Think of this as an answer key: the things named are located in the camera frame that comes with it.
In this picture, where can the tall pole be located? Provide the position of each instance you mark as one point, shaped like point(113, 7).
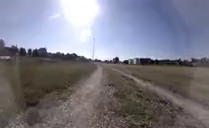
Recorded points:
point(93, 48)

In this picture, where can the gravel dirt track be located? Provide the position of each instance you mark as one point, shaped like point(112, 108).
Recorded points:
point(102, 100)

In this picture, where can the low pale buildings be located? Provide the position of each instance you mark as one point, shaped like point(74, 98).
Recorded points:
point(140, 61)

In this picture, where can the row of dark trees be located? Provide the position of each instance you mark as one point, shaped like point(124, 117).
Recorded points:
point(185, 62)
point(42, 52)

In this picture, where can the dry grass field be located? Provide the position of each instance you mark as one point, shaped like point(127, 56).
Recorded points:
point(42, 76)
point(172, 78)

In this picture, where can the red-roofed house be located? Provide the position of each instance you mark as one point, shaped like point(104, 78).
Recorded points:
point(7, 54)

